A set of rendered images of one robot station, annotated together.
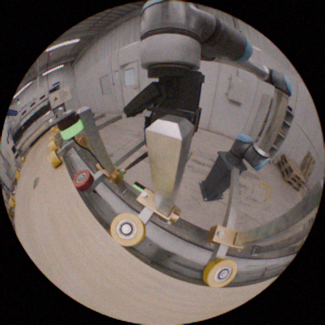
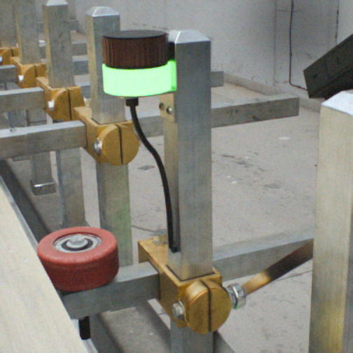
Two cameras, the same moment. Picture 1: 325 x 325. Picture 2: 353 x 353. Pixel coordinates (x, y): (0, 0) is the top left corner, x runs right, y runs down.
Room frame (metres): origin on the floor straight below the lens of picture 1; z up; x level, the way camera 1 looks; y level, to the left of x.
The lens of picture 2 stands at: (-0.28, -0.13, 1.19)
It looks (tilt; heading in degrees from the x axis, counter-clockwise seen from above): 20 degrees down; 35
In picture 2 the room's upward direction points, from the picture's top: 2 degrees counter-clockwise
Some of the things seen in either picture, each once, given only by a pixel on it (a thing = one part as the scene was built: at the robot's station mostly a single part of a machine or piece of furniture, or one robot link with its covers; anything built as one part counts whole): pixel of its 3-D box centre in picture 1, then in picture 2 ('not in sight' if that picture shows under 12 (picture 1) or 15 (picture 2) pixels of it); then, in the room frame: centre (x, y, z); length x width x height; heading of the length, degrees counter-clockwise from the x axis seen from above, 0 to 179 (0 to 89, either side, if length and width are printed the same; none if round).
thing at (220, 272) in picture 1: (213, 270); not in sight; (-0.12, -0.13, 0.85); 0.08 x 0.08 x 0.11
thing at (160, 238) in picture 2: not in sight; (162, 236); (0.25, 0.27, 0.88); 0.02 x 0.02 x 0.01
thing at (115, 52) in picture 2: (67, 120); (135, 47); (0.17, 0.23, 1.10); 0.06 x 0.06 x 0.02
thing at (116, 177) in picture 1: (109, 171); (178, 281); (0.22, 0.23, 0.85); 0.13 x 0.06 x 0.05; 58
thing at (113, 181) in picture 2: (87, 150); (113, 189); (0.34, 0.42, 0.87); 0.03 x 0.03 x 0.48; 58
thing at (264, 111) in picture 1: (270, 130); not in sight; (1.45, -2.65, 0.78); 0.90 x 0.45 x 1.55; 61
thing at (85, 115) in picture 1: (109, 169); (190, 268); (0.21, 0.20, 0.87); 0.03 x 0.03 x 0.48; 58
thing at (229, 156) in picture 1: (235, 155); not in sight; (0.56, -0.69, 0.65); 0.19 x 0.19 x 0.10
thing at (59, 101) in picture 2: not in sight; (59, 97); (0.49, 0.65, 0.95); 0.13 x 0.06 x 0.05; 58
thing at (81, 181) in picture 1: (88, 185); (80, 288); (0.14, 0.29, 0.85); 0.08 x 0.08 x 0.11
